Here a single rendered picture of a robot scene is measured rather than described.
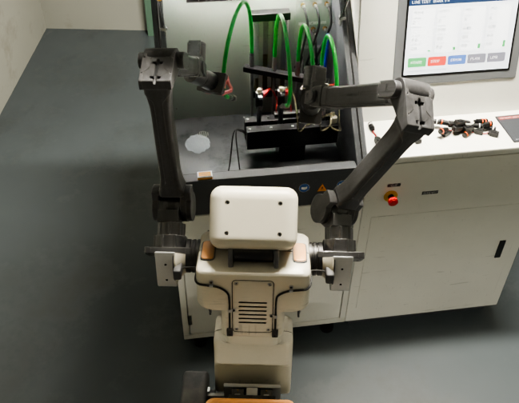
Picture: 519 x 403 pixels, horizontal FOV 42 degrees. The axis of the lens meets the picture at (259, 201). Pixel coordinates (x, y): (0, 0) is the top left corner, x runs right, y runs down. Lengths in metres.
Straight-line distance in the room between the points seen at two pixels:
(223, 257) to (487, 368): 1.71
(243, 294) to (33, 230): 2.12
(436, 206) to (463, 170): 0.18
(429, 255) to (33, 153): 2.38
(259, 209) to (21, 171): 2.58
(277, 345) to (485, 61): 1.32
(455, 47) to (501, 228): 0.75
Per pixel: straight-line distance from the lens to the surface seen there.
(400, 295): 2.94
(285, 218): 1.56
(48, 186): 3.85
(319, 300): 2.84
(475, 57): 2.58
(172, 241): 1.69
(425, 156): 2.41
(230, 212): 1.56
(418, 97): 1.53
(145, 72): 1.58
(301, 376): 2.90
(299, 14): 2.59
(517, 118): 2.69
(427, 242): 2.73
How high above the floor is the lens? 2.43
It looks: 42 degrees down
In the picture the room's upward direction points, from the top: 1 degrees clockwise
